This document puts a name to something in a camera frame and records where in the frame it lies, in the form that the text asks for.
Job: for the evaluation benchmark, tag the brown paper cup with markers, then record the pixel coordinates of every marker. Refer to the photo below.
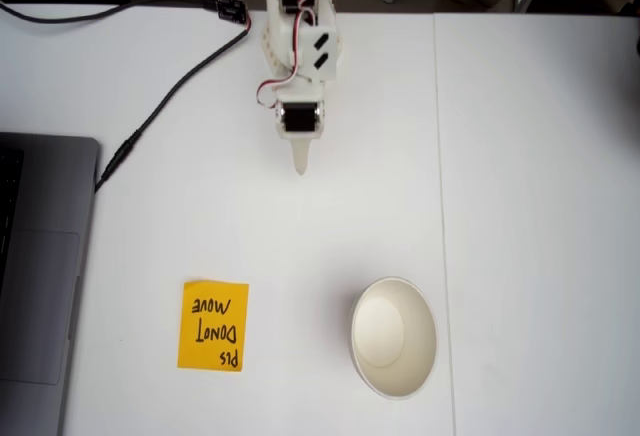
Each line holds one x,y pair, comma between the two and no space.
392,341

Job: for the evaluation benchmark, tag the small black controller board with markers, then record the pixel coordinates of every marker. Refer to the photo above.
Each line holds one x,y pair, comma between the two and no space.
231,7

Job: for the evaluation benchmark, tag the yellow handwritten sticky note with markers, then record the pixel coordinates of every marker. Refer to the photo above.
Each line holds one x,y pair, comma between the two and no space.
187,356

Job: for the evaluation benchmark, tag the grey laptop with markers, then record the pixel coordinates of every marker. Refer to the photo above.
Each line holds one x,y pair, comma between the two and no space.
45,306

